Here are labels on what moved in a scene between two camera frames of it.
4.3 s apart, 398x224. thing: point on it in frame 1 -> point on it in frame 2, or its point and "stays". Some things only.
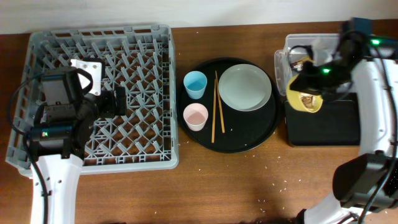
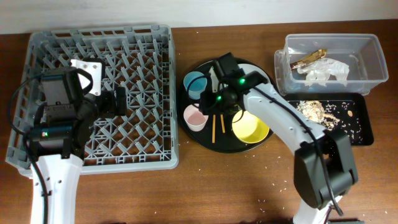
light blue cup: [196, 82] stays
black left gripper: [110, 109] stays
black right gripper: [305, 83] -> [209, 105]
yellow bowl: [306, 102] -> [249, 129]
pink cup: [196, 115] stays
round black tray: [229, 105] stays
